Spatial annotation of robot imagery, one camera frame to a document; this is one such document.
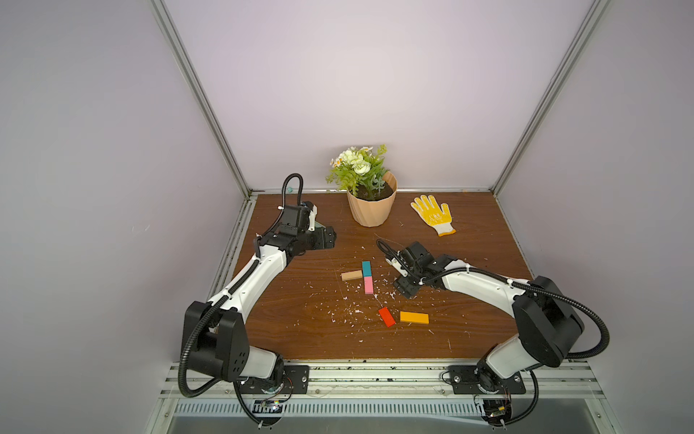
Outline yellow block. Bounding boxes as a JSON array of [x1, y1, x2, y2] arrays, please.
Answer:
[[399, 311, 430, 325]]

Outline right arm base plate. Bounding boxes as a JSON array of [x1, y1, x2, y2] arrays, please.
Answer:
[[441, 365, 527, 395]]

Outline red block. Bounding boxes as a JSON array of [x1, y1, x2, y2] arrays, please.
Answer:
[[378, 307, 396, 327]]

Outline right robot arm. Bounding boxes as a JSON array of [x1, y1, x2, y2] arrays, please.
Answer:
[[377, 241, 585, 390]]

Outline pink block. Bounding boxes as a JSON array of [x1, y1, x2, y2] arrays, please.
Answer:
[[364, 276, 374, 295]]

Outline artificial green white plant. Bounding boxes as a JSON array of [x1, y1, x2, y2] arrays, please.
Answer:
[[326, 145, 391, 201]]

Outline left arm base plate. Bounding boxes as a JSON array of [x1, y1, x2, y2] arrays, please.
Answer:
[[240, 365, 311, 398]]

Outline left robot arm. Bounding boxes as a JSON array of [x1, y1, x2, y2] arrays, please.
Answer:
[[178, 202, 336, 397]]

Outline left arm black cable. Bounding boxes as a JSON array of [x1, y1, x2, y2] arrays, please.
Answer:
[[177, 295, 231, 400]]

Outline natural wooden block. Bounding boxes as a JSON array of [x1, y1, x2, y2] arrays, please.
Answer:
[[341, 271, 363, 281]]

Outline yellow work glove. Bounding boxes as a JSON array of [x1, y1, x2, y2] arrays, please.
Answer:
[[410, 195, 457, 237]]

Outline teal block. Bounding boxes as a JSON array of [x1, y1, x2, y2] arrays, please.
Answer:
[[361, 260, 372, 278]]

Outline aluminium front rail frame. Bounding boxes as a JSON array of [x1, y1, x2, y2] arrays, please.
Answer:
[[159, 360, 608, 403]]

